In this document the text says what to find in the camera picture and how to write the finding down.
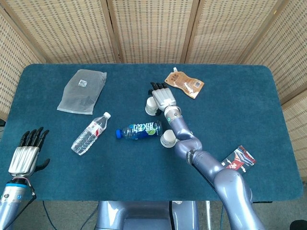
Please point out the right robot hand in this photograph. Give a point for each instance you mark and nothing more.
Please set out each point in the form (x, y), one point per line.
(164, 97)

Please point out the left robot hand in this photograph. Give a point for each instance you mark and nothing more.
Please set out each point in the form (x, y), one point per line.
(24, 158)

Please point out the white paper cup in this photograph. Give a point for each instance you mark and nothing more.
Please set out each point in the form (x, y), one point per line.
(151, 106)

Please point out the white floral cup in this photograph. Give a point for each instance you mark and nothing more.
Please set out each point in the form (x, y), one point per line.
(167, 138)

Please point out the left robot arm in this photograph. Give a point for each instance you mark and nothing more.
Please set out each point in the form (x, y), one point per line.
(10, 198)

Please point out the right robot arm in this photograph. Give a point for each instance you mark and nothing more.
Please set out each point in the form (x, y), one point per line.
(216, 172)

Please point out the brown spouted drink pouch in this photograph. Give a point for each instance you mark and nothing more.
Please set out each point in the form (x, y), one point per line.
(184, 82)

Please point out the blue plastic drink bottle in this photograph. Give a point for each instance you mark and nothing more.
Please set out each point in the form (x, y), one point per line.
(141, 130)

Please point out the woven wooden folding screen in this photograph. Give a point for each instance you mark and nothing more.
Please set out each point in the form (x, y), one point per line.
(153, 28)

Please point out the clear water bottle, red label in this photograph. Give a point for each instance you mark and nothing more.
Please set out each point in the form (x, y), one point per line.
(90, 134)

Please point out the grey plastic bag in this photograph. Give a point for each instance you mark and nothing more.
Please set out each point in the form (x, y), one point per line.
(81, 93)

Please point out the blue table cloth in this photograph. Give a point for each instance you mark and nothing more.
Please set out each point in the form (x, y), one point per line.
(120, 167)

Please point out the red and black packet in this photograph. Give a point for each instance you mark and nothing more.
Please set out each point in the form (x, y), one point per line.
(239, 159)

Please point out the grey-blue robot torso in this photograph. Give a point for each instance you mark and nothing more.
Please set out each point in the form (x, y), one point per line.
(144, 215)

